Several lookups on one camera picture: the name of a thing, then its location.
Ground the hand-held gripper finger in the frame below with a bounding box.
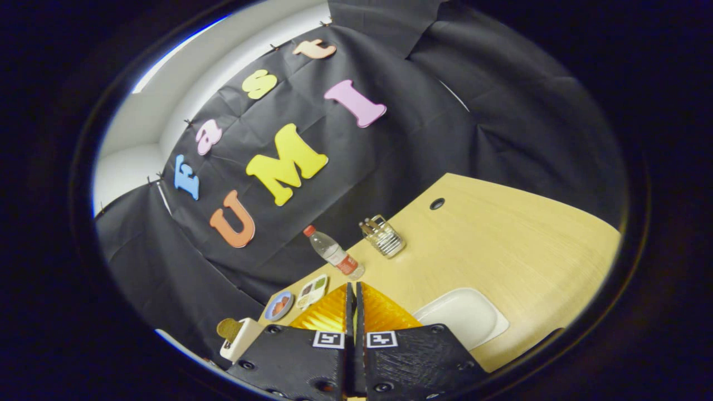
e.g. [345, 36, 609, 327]
[355, 281, 491, 401]
[226, 281, 357, 401]

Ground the brown bread slice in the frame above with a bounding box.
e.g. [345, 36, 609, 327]
[216, 317, 244, 343]

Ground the white divided condiment tray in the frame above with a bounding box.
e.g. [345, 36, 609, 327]
[296, 274, 329, 311]

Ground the clear plastic water bottle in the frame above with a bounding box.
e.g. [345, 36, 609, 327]
[303, 225, 366, 280]

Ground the blue plate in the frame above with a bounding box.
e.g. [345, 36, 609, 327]
[263, 291, 295, 322]

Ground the clear cutlery holder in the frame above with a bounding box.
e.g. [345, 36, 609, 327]
[359, 214, 407, 259]

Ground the small white rectangular plate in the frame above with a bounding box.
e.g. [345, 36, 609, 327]
[412, 287, 510, 351]

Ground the white toaster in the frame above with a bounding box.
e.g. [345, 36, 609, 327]
[219, 317, 265, 363]

